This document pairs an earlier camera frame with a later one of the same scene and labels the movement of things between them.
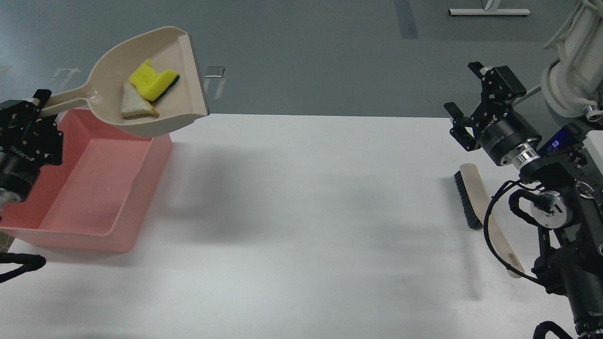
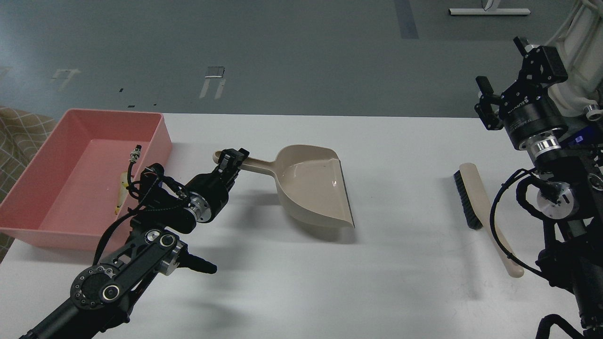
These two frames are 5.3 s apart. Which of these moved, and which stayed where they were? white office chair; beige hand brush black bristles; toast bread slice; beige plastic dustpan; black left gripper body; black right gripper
Moved: toast bread slice; beige plastic dustpan; black right gripper; black left gripper body
Stayed: beige hand brush black bristles; white office chair
